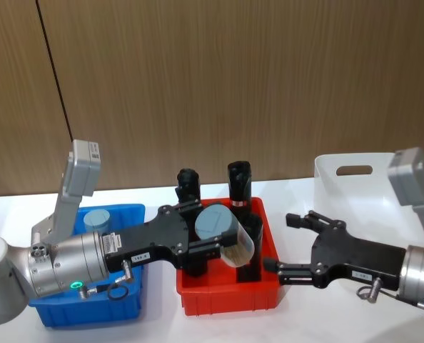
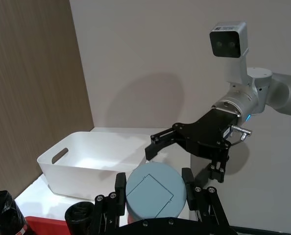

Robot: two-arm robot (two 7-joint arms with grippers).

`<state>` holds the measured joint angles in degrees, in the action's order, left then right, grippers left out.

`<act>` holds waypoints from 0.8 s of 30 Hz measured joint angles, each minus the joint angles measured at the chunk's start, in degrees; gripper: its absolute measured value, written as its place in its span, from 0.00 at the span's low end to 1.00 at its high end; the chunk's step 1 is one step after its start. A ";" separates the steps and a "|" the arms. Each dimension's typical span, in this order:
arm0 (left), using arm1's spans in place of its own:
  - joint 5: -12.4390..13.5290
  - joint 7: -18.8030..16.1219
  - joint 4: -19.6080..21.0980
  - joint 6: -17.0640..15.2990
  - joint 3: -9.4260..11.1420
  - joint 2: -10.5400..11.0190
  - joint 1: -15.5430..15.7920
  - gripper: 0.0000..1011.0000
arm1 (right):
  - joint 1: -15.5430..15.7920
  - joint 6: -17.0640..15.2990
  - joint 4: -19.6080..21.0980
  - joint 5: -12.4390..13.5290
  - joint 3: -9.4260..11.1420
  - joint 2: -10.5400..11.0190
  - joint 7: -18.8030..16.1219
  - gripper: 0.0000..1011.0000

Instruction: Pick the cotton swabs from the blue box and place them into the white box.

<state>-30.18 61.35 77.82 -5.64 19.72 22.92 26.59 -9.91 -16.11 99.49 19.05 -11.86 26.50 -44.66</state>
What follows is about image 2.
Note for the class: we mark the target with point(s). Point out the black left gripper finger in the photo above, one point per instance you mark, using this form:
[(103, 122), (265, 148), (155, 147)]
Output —
[(106, 210)]

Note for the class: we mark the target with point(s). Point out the grey round can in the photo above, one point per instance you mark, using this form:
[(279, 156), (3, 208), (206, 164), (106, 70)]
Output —
[(155, 188)]

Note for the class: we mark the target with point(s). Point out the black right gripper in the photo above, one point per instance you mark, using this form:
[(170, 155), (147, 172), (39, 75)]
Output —
[(206, 134)]

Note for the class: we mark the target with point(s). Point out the red box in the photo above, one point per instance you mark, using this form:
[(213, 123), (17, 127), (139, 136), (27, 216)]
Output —
[(46, 226)]

